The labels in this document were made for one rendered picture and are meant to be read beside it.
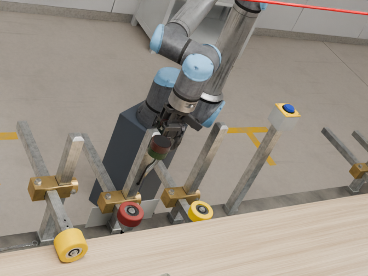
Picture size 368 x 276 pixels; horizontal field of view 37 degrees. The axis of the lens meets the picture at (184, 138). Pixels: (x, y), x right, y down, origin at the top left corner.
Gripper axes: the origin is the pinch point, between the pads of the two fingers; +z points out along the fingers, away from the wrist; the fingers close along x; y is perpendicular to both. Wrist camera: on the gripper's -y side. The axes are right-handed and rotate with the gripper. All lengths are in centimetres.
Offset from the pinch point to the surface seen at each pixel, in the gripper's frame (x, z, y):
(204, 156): 8.7, -5.1, -9.1
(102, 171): -4.5, 12.3, 18.0
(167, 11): -208, 58, -130
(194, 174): 8.1, 4.0, -9.2
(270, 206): 9, 27, -59
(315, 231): 38, 8, -48
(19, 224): -55, 98, 16
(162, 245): 31.4, 8.4, 13.4
